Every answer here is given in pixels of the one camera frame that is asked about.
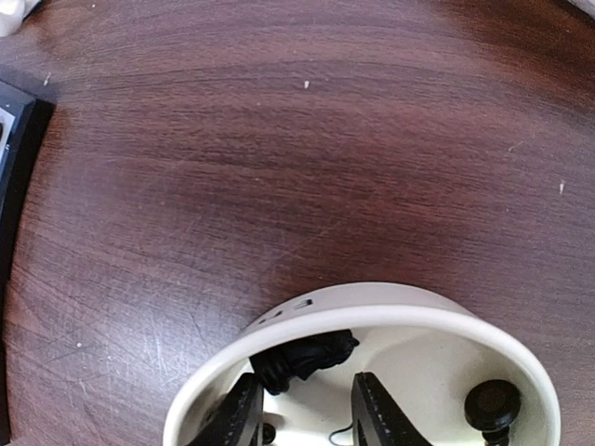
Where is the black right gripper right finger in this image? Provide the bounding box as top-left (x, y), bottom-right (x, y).
top-left (350, 372), bottom-right (430, 446)

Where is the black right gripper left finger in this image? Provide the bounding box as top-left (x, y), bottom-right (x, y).
top-left (189, 373), bottom-right (264, 446)

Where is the black chess knight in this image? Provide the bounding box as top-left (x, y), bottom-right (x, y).
top-left (250, 329), bottom-right (360, 396)

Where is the cream bowl of black pieces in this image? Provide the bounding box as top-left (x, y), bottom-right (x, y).
top-left (163, 282), bottom-right (561, 445)

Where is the black chess piece base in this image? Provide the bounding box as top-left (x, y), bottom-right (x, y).
top-left (464, 379), bottom-right (522, 446)

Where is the black and white chessboard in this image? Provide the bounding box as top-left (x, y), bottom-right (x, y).
top-left (0, 79), bottom-right (56, 298)

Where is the white ribbed ceramic mug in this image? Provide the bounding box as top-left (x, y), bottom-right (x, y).
top-left (0, 0), bottom-right (26, 37)

